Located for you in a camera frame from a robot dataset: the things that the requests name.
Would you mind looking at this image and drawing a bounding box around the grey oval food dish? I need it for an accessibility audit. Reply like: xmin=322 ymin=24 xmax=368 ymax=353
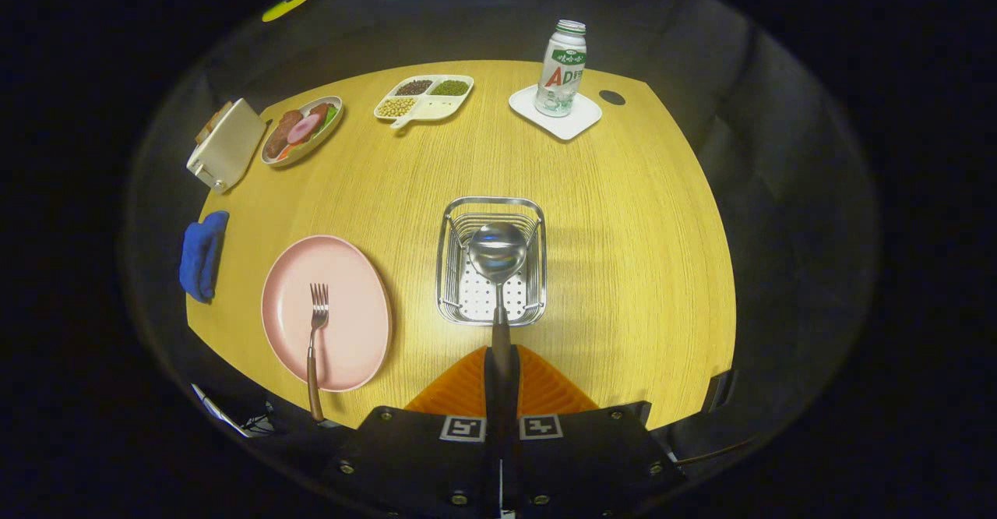
xmin=260 ymin=96 xmax=344 ymax=168

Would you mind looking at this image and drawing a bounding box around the brown meat patty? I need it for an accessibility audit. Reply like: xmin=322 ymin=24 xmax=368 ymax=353
xmin=265 ymin=110 xmax=303 ymax=158

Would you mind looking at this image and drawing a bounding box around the white flat panel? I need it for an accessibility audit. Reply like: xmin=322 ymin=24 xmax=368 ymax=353
xmin=191 ymin=383 xmax=254 ymax=438

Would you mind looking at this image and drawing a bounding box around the white square coaster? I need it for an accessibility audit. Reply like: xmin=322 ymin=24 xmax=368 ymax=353
xmin=509 ymin=85 xmax=603 ymax=142

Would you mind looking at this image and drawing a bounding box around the pink ham slice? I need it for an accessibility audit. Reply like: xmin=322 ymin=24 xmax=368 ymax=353
xmin=287 ymin=114 xmax=321 ymax=145

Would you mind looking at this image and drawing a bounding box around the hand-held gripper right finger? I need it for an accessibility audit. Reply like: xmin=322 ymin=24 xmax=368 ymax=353
xmin=502 ymin=345 xmax=686 ymax=519

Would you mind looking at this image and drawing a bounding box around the white divided dish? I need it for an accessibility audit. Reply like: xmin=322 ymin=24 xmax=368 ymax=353
xmin=373 ymin=75 xmax=475 ymax=129

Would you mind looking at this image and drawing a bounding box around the pink plate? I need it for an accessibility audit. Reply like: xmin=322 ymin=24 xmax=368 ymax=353
xmin=261 ymin=235 xmax=393 ymax=393

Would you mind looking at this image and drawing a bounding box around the white toaster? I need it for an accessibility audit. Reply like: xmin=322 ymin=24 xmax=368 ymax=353
xmin=186 ymin=98 xmax=266 ymax=194

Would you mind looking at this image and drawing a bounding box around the black bar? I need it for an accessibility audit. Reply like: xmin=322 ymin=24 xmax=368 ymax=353
xmin=705 ymin=369 xmax=738 ymax=413

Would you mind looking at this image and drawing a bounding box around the metal fork with brown handle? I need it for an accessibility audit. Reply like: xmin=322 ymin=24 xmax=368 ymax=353
xmin=306 ymin=283 xmax=330 ymax=423

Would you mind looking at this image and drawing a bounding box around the blue cloth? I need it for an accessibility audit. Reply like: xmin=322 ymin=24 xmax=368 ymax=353
xmin=178 ymin=210 xmax=231 ymax=304

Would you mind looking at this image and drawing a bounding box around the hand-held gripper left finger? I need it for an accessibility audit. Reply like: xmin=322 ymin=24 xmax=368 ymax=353
xmin=323 ymin=345 xmax=503 ymax=519

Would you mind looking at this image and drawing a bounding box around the metal wire basket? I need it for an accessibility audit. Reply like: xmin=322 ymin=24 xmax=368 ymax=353
xmin=435 ymin=196 xmax=548 ymax=327

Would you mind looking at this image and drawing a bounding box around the white drink bottle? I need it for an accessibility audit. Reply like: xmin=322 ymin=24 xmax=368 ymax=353
xmin=534 ymin=20 xmax=588 ymax=118

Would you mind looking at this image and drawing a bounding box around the metal spoon with brown handle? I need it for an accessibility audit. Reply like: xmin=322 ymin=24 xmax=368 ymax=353
xmin=467 ymin=222 xmax=529 ymax=380

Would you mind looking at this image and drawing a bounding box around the brown toast slice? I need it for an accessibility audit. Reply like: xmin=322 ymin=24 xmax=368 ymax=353
xmin=195 ymin=101 xmax=234 ymax=144

